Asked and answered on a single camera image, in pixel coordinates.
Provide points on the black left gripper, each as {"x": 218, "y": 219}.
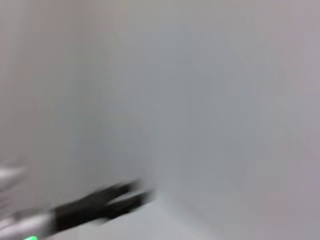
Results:
{"x": 85, "y": 212}

